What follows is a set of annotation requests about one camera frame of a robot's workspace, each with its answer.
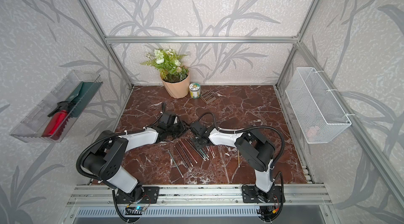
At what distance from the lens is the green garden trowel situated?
0.65 meters

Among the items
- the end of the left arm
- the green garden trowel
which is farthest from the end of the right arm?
the green garden trowel

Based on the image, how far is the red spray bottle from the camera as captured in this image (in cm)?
56

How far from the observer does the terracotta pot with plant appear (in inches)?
37.6

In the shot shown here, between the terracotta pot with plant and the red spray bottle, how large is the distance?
0.46m

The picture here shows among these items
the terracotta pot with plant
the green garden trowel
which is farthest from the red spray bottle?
the terracotta pot with plant

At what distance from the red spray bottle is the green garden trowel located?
26mm
